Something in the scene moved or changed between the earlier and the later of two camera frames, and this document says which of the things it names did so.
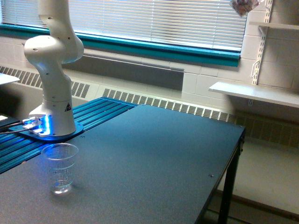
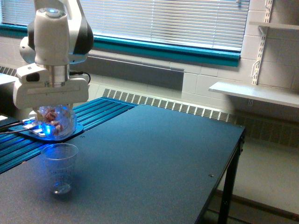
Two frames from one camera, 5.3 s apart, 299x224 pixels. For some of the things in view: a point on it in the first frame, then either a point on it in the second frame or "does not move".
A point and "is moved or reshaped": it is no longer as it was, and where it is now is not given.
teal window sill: (188, 53) does not move
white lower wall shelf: (278, 95) does not move
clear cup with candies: (243, 7) is moved or reshaped
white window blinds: (206, 23) does not move
